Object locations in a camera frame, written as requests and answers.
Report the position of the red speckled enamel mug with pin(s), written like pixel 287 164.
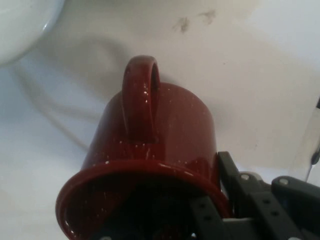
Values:
pixel 175 140

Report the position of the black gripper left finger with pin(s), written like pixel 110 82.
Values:
pixel 207 220

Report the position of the white bowl with blue outside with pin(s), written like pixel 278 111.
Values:
pixel 20 27

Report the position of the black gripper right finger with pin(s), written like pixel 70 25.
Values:
pixel 265 212

